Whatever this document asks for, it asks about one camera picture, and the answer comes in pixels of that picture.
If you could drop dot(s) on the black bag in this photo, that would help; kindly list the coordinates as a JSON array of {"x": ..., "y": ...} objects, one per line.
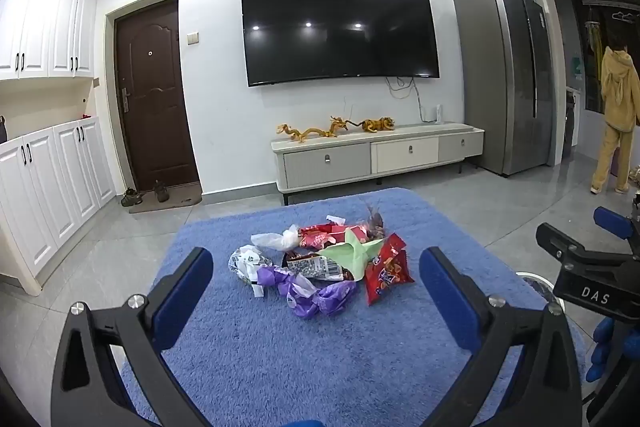
[{"x": 2, "y": 129}]

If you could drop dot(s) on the red candy wrapper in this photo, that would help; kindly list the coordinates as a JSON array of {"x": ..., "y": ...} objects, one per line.
[{"x": 320, "y": 234}]

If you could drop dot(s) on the green paper sheet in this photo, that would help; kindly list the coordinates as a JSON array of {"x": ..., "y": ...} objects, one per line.
[{"x": 350, "y": 252}]

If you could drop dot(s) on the purple plastic wrapper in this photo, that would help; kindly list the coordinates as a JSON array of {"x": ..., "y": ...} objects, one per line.
[{"x": 310, "y": 294}]

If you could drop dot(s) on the brown snack packet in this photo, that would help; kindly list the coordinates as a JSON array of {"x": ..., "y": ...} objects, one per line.
[{"x": 315, "y": 264}]

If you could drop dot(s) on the metal clothes rack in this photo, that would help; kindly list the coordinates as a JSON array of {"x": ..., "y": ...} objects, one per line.
[{"x": 610, "y": 3}]

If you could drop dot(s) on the white base cabinet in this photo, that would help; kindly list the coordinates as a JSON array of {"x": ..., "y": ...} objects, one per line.
[{"x": 50, "y": 192}]

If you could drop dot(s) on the white plastic bag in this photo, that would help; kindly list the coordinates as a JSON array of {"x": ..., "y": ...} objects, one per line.
[{"x": 272, "y": 239}]

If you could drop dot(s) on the white printed wrapper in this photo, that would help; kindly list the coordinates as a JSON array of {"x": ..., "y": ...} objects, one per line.
[{"x": 336, "y": 220}]

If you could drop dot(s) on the small dark toy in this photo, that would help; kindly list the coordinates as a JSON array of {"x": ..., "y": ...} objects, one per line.
[{"x": 636, "y": 201}]

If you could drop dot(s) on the white trash bin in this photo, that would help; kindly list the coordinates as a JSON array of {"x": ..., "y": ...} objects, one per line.
[{"x": 530, "y": 277}]

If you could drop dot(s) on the black wall television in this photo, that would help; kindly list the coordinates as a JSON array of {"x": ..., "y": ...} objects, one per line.
[{"x": 340, "y": 27}]

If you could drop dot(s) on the white wall cabinet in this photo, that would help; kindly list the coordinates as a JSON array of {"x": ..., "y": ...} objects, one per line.
[{"x": 35, "y": 17}]

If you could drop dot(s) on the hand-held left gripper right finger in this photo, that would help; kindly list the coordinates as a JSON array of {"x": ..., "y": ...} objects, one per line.
[{"x": 450, "y": 302}]

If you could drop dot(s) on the white router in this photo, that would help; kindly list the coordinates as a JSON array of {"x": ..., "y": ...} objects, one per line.
[{"x": 439, "y": 113}]

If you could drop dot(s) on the golden dragon figurine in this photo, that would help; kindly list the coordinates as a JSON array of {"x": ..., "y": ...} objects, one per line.
[
  {"x": 300, "y": 133},
  {"x": 340, "y": 126}
]

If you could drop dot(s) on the red snack packet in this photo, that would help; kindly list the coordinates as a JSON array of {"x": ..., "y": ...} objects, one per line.
[{"x": 387, "y": 274}]

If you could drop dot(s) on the brown doormat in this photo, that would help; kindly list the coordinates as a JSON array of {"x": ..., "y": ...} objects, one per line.
[{"x": 180, "y": 203}]

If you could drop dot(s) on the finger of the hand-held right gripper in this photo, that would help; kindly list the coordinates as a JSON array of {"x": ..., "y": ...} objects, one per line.
[
  {"x": 612, "y": 223},
  {"x": 560, "y": 244}
]

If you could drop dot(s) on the golden tiger figurine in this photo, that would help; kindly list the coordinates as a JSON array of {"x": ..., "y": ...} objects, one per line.
[{"x": 377, "y": 124}]

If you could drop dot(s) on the teal bottle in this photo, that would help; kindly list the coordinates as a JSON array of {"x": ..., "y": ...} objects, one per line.
[{"x": 577, "y": 69}]

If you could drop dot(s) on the grey double door fridge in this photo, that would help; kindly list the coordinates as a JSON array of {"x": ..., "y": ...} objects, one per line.
[{"x": 500, "y": 82}]

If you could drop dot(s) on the silver wrapper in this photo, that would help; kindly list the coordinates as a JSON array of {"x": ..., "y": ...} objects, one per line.
[{"x": 247, "y": 264}]

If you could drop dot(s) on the dark foil wrapper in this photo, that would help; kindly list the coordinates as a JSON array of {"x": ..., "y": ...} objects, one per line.
[{"x": 375, "y": 222}]

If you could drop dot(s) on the blue fluffy rug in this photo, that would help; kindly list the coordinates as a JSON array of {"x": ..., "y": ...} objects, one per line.
[{"x": 300, "y": 357}]

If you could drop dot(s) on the brown entrance door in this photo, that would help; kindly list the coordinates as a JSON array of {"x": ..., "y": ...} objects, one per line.
[{"x": 155, "y": 97}]

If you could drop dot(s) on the row of hanging clothes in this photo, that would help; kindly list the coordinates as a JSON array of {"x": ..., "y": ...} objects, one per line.
[{"x": 592, "y": 52}]

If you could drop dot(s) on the grey white television stand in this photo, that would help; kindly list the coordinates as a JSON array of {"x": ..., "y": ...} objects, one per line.
[{"x": 325, "y": 162}]

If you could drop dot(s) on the person's right hand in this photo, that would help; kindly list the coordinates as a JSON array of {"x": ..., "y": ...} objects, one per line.
[{"x": 602, "y": 357}]

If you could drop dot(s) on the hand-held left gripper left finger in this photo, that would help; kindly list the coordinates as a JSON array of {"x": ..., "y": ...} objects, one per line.
[{"x": 185, "y": 302}]

